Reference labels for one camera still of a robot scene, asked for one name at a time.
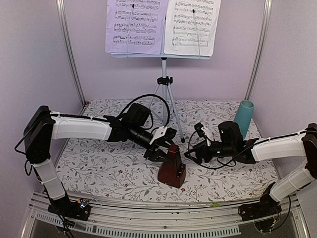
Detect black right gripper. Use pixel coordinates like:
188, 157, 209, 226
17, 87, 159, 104
185, 139, 235, 164

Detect brown wooden metronome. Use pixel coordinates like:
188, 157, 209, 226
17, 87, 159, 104
158, 145, 186, 188

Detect light blue music stand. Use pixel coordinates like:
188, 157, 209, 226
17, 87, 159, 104
110, 0, 213, 144

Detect white sheet music page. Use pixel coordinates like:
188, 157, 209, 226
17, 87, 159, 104
164, 0, 221, 57

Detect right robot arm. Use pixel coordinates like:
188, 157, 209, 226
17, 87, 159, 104
185, 121, 317, 216

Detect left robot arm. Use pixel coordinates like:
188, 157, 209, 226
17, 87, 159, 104
14, 103, 176, 215

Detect teal cup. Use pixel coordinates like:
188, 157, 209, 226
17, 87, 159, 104
234, 100, 254, 139

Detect floral patterned table mat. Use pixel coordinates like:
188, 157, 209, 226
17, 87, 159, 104
56, 99, 278, 203

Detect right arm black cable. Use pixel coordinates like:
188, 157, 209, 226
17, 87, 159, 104
187, 130, 253, 171

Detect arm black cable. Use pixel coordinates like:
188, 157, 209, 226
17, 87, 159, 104
187, 130, 253, 171
118, 94, 171, 127

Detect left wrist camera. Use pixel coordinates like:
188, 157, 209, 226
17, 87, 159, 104
149, 126, 177, 145

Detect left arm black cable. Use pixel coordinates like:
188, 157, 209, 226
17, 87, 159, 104
118, 94, 171, 127

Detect aluminium base frame rail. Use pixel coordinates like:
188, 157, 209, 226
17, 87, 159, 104
21, 190, 312, 238

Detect right aluminium frame post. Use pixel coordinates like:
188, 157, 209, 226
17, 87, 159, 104
244, 0, 272, 100

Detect aluminium frame post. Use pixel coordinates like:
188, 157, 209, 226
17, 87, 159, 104
56, 0, 86, 106
244, 0, 272, 100

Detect left aluminium frame post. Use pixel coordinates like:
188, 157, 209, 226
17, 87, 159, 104
56, 0, 86, 106

